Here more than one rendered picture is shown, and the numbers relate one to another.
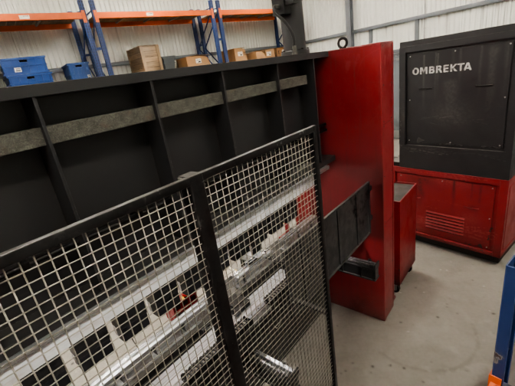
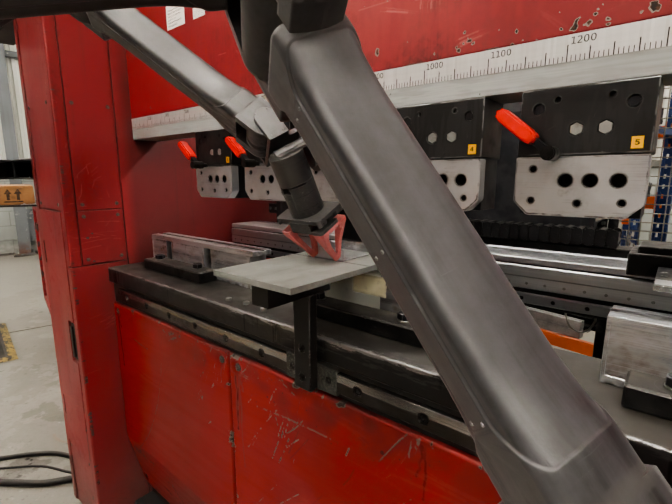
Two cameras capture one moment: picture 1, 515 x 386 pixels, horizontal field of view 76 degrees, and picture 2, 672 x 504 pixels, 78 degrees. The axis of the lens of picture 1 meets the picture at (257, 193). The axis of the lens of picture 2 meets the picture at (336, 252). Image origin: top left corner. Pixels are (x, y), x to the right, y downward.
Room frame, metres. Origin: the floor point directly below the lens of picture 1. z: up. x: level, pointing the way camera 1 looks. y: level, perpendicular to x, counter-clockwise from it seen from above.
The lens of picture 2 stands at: (2.19, 0.88, 1.15)
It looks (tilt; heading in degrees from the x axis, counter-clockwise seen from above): 10 degrees down; 267
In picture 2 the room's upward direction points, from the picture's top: straight up
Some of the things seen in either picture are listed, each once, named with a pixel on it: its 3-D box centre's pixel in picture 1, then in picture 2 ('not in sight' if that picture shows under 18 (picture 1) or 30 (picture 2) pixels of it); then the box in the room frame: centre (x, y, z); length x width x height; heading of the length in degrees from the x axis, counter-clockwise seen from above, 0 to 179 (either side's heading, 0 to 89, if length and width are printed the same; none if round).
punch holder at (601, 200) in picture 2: (214, 259); (584, 153); (1.83, 0.32, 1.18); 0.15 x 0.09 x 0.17; 138
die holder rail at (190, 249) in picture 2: (299, 231); (205, 256); (2.51, -0.30, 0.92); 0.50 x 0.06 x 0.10; 138
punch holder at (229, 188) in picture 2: (287, 209); (226, 164); (2.42, -0.21, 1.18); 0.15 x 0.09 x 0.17; 138
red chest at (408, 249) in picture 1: (382, 234); not in sight; (2.98, -1.20, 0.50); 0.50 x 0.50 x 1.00; 48
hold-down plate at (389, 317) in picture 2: not in sight; (358, 316); (2.11, 0.14, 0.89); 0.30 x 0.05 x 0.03; 138
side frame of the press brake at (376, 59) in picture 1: (339, 191); (178, 176); (2.71, -0.71, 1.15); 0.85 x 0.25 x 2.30; 48
